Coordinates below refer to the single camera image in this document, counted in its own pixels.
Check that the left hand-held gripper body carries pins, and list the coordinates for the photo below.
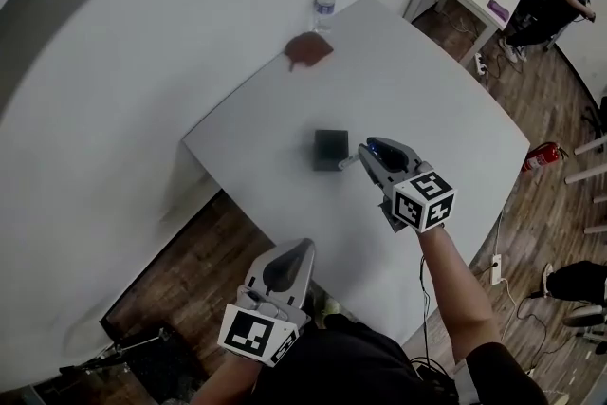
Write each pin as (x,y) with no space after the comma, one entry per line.
(251,332)

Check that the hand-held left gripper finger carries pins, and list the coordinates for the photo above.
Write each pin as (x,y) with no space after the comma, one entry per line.
(261,268)
(303,284)

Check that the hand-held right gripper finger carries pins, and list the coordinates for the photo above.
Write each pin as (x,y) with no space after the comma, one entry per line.
(403,149)
(379,173)

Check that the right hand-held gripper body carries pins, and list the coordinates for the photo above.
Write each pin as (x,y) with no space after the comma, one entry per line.
(424,201)

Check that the black pen holder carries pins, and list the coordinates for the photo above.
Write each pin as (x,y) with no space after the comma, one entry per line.
(331,149)

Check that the person's right forearm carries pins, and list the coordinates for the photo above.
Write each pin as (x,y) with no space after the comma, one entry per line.
(455,294)

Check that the person's left forearm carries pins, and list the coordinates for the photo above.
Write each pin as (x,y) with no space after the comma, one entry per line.
(227,381)

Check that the person's shoe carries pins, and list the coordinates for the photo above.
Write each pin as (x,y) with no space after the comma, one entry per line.
(331,310)

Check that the person's black clothing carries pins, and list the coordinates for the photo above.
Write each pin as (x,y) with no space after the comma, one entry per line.
(351,370)

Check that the white power strip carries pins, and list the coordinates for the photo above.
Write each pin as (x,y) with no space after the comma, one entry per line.
(481,64)
(497,269)

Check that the black hand cart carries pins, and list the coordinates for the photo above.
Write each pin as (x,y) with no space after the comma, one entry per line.
(152,360)

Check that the red fire extinguisher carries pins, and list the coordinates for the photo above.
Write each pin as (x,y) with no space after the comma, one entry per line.
(540,158)

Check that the brown cloth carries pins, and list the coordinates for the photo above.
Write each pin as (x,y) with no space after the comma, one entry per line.
(308,48)

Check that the clear plastic water bottle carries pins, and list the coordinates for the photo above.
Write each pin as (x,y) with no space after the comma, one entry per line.
(324,7)

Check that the white wooden rack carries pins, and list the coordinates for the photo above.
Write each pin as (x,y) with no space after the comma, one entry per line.
(585,175)

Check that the purple pouch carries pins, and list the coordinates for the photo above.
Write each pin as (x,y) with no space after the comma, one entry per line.
(499,12)

